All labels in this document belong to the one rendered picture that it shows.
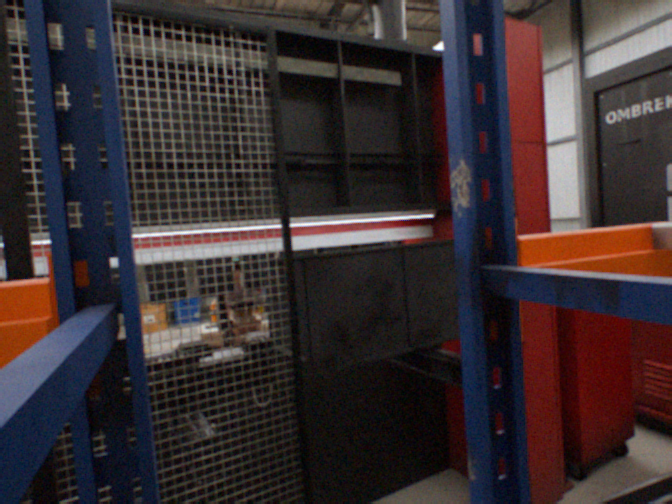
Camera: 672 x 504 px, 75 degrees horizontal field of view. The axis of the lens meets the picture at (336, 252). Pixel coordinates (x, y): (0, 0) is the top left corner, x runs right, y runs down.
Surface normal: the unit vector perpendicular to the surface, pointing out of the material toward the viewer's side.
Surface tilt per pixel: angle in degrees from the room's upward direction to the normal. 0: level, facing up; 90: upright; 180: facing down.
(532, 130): 90
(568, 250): 90
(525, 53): 90
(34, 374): 0
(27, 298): 90
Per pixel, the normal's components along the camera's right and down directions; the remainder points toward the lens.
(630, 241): 0.34, 0.02
